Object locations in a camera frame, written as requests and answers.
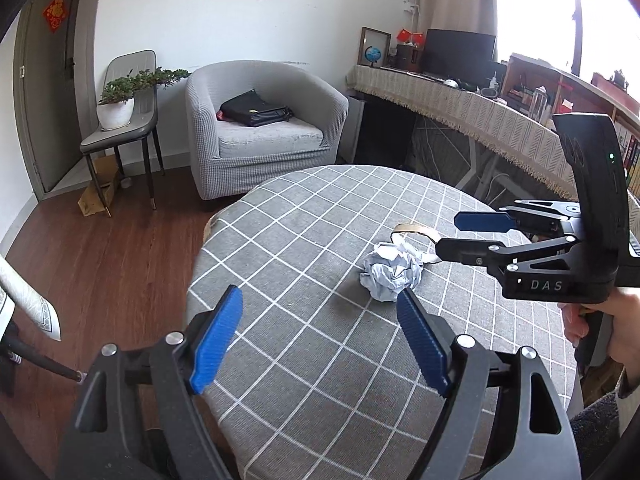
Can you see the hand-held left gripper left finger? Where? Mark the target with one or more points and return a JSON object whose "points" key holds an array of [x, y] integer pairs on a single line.
{"points": [[217, 340]]}

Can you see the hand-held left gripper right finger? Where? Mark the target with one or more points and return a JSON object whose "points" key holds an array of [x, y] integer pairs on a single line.
{"points": [[420, 340]]}

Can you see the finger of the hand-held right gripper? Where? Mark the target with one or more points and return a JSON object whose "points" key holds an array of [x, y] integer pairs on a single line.
{"points": [[465, 251], [482, 222]]}

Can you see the brown tape roll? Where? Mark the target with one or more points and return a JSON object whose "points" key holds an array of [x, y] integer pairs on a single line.
{"points": [[415, 227]]}

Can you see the bluish paper ball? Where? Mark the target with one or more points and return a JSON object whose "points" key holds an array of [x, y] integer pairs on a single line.
{"points": [[390, 275]]}

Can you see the person's right hand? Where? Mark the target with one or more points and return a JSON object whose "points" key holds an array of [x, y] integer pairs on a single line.
{"points": [[625, 330]]}

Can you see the row of books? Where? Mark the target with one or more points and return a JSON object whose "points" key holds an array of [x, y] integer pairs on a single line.
{"points": [[632, 155]]}

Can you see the grey line-patterned rug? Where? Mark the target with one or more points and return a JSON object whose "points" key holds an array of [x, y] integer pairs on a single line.
{"points": [[440, 145]]}

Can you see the grey checked tablecloth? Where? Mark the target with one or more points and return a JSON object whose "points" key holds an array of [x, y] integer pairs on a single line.
{"points": [[310, 280]]}

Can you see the long desk with cloth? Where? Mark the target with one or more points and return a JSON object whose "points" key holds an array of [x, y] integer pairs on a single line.
{"points": [[480, 110]]}

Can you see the glass jar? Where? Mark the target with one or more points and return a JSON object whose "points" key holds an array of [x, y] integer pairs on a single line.
{"points": [[541, 105]]}

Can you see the dark teapot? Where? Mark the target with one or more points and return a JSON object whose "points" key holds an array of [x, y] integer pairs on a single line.
{"points": [[619, 80]]}

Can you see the wooden bookshelf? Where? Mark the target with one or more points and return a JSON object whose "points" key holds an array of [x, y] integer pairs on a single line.
{"points": [[506, 80]]}

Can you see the white computer case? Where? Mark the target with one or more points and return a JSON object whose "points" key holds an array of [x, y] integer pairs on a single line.
{"points": [[356, 130]]}

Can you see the black monitor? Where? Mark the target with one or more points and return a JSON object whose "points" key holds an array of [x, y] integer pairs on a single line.
{"points": [[457, 52]]}

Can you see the black metal pole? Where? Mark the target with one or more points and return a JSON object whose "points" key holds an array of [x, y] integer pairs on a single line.
{"points": [[45, 360]]}

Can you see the brown wooden box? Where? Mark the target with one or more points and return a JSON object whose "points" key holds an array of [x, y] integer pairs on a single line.
{"points": [[407, 57]]}

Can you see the cardboard box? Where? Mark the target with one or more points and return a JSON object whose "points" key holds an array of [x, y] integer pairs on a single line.
{"points": [[92, 200]]}

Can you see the white patterned cloth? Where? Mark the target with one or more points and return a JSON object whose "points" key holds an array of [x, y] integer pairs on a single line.
{"points": [[30, 300]]}

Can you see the small blue globe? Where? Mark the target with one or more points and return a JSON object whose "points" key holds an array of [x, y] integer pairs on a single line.
{"points": [[373, 56]]}

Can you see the person's dark grey clothing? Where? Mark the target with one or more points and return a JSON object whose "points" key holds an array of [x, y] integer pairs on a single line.
{"points": [[597, 435]]}

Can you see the grey armchair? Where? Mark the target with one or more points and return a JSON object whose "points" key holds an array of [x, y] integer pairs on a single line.
{"points": [[270, 145]]}

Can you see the small red flags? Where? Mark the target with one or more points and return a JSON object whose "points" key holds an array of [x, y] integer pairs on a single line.
{"points": [[402, 36]]}

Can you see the window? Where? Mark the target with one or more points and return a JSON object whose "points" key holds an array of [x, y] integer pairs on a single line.
{"points": [[540, 10]]}

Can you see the black handbag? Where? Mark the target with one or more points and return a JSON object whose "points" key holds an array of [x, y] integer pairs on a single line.
{"points": [[255, 110]]}

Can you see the potted plant in white pot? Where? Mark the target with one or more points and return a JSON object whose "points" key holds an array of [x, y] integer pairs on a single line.
{"points": [[116, 115]]}

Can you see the grey dining chair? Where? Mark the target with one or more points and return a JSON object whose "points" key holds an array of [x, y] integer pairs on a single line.
{"points": [[145, 80]]}

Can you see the grey door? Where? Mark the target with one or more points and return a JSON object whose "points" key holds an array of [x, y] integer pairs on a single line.
{"points": [[55, 110]]}

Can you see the red door decoration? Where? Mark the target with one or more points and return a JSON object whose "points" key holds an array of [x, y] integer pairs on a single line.
{"points": [[55, 12]]}

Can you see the wooden picture frame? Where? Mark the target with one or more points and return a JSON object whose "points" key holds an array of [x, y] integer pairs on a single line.
{"points": [[375, 35]]}

